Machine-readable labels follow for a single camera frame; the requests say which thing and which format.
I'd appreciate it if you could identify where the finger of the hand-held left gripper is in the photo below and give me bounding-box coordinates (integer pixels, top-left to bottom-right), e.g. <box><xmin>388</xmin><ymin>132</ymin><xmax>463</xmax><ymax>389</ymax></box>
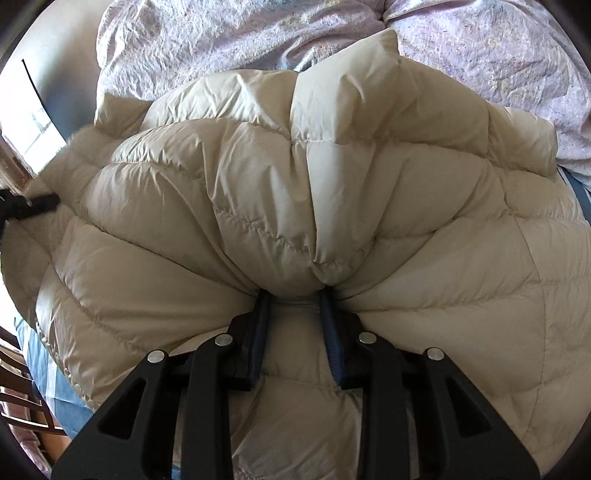
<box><xmin>0</xmin><ymin>187</ymin><xmax>60</xmax><ymax>223</ymax></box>

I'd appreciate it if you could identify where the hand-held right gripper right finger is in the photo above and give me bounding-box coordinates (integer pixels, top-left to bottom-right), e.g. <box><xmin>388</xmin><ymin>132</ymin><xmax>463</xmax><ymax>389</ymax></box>
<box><xmin>318</xmin><ymin>288</ymin><xmax>541</xmax><ymax>480</ymax></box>

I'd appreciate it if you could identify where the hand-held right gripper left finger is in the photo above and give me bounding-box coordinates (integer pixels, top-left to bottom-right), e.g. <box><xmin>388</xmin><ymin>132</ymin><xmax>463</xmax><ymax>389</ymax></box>
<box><xmin>51</xmin><ymin>291</ymin><xmax>273</xmax><ymax>480</ymax></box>

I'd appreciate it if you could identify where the cream quilted puffer jacket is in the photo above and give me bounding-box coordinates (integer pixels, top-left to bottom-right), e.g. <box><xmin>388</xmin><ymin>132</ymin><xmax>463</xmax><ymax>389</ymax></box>
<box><xmin>2</xmin><ymin>28</ymin><xmax>591</xmax><ymax>480</ymax></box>

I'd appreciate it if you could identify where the wooden chair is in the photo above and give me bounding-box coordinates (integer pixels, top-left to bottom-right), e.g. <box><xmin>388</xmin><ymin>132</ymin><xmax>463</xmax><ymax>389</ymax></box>
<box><xmin>0</xmin><ymin>325</ymin><xmax>68</xmax><ymax>462</ymax></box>

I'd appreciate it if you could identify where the floral lilac pillow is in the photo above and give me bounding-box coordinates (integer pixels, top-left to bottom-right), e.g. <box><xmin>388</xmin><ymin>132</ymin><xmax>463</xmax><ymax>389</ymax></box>
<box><xmin>97</xmin><ymin>0</ymin><xmax>389</xmax><ymax>125</ymax></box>

